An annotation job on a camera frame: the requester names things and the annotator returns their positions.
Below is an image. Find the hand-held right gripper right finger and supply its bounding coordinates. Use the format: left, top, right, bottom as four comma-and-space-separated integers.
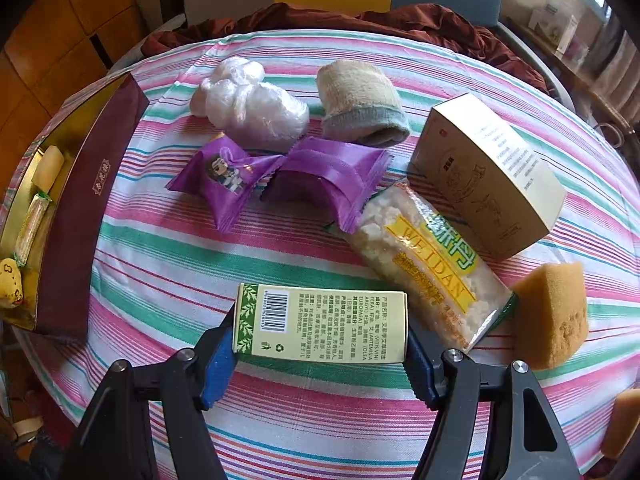
406, 327, 583, 480

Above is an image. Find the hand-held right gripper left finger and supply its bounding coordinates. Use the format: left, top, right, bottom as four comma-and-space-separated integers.
60, 305, 241, 480

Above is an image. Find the clear rice snack packet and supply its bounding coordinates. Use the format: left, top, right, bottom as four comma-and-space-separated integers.
327, 180, 518, 353

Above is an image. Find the green leaf-print carton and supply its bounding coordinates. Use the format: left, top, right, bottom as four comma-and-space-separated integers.
232, 282, 410, 364

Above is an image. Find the purple cartoon snack packet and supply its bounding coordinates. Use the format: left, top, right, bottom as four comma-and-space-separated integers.
166, 132, 286, 235

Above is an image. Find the maroon gift box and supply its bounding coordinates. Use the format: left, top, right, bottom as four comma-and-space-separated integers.
0, 71, 151, 338

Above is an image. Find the plain purple snack packet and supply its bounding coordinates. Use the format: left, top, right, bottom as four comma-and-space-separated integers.
260, 137, 392, 233

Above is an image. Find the yellow sponge block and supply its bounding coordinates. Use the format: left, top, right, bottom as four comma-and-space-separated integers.
510, 260, 590, 372
600, 387, 640, 461

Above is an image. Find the beige cardboard carton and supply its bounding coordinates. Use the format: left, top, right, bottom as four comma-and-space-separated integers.
407, 92, 568, 262

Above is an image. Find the yellow spotted soft toy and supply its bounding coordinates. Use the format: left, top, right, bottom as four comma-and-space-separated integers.
0, 257, 26, 309

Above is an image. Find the clear green-end snack bar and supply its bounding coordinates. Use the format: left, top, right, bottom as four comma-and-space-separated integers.
14, 191, 55, 266

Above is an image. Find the pale yellow candy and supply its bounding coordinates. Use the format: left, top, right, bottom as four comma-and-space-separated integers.
32, 145, 66, 193

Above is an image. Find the crumpled clear plastic bag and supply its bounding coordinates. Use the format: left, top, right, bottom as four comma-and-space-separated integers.
190, 56, 311, 148

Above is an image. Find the rolled beige grey sock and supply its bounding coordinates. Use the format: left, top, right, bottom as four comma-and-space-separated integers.
316, 59, 410, 149

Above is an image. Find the wooden desk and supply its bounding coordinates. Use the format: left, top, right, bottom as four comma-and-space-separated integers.
500, 10, 640, 128

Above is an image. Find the maroon cloth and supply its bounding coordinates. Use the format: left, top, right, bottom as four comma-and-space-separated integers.
140, 2, 556, 96

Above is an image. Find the purple product box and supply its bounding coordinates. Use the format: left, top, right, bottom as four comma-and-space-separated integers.
555, 12, 592, 58

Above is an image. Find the white product box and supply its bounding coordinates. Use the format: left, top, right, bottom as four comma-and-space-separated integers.
527, 2, 576, 43

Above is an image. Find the white cable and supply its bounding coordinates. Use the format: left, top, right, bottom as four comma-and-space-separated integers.
595, 119, 627, 147

